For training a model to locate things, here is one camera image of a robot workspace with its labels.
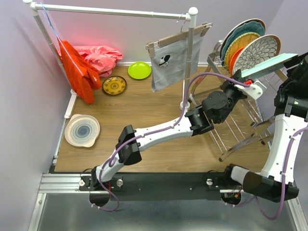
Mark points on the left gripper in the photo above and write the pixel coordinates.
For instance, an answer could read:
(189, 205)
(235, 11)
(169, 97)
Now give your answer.
(228, 85)

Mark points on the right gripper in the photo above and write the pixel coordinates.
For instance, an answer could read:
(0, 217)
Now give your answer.
(295, 60)

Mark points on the orange plastic plate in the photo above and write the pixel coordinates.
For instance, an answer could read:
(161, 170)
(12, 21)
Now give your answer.
(233, 59)

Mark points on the light blue divided tray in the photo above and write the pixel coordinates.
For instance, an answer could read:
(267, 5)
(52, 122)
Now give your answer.
(268, 66)

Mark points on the brown rim floral plate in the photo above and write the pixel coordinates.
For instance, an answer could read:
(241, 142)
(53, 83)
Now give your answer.
(256, 52)

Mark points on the woven bamboo plate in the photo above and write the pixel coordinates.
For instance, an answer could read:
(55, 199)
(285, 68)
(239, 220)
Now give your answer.
(240, 42)

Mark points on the teal scalloped plate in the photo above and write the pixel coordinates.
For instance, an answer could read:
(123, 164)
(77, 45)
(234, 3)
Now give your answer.
(234, 36)

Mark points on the large floral ceramic plate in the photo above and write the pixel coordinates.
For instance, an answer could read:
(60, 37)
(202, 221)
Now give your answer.
(227, 33)

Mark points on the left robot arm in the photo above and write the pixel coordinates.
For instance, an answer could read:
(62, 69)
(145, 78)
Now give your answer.
(213, 110)

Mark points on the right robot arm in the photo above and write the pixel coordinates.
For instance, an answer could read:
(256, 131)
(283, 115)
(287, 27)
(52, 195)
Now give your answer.
(275, 182)

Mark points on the metal dish rack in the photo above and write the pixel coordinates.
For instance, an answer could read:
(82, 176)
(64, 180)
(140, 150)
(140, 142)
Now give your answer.
(241, 127)

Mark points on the grey panda towel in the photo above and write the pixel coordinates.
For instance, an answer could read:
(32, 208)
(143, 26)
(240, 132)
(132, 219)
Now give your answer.
(169, 65)

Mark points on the beige clip hanger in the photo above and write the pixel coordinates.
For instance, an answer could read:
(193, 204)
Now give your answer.
(198, 30)

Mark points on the lime green plate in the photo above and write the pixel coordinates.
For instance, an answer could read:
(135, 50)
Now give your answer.
(139, 70)

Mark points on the dark yellow patterned plate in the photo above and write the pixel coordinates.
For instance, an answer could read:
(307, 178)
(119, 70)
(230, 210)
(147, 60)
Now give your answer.
(114, 85)

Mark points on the pink plastic bag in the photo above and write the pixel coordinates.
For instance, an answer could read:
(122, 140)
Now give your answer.
(103, 58)

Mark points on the orange garment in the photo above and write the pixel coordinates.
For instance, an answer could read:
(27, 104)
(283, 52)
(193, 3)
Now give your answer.
(82, 76)

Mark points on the white striped plate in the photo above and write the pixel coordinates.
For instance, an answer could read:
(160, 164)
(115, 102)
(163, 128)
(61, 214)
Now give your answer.
(82, 130)

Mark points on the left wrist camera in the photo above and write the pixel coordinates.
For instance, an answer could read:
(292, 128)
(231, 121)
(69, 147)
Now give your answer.
(255, 89)

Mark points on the white clothes rack frame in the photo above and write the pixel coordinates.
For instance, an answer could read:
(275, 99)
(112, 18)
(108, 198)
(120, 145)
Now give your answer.
(190, 16)

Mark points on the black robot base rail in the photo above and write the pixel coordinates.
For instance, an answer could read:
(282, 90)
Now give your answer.
(176, 186)

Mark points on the blue wire hanger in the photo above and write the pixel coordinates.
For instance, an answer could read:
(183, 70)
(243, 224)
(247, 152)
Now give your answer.
(60, 41)

